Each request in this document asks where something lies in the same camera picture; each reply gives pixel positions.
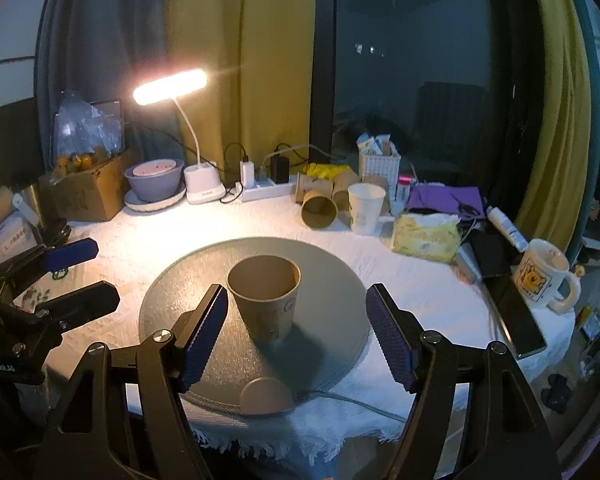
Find black phone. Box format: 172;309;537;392
485;275;548;359

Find white paper cup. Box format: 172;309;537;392
348;183;387;236

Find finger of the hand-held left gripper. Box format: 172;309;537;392
0;238;99;306
0;281;121;333

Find yellow curtain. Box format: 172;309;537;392
164;0;327;171
512;0;597;258

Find pink round disc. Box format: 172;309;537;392
240;376;296;416

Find purple bowl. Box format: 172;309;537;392
124;159;186;202

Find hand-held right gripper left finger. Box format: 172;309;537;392
32;284;229;480

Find yellow rubber gloves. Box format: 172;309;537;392
300;162;354;181

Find white power strip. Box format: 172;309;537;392
235;175;301;203

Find grey round mat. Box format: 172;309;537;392
138;236;388;413

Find white desk lamp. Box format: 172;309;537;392
132;69;227;206

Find white tube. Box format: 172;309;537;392
486;206;529;253

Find white woven basket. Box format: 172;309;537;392
356;132;401;192

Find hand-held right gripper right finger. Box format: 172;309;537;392
366;283;563;480

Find grey curtain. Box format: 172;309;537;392
34;0;186;171

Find purple cloth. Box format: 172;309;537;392
407;185;486;222

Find yellow tissue pack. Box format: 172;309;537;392
391;212;461;264

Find cardboard box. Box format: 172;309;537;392
39;152;131;222

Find black wallet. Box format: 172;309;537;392
467;230;514;279

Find white printed mug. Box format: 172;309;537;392
511;239;581;316

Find grey cable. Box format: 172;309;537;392
294;389;412;424

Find pale plate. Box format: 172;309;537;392
125;182;187;214

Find white tablecloth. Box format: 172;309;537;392
17;180;576;461

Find clear plastic bag of oranges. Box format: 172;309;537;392
54;91;127;181

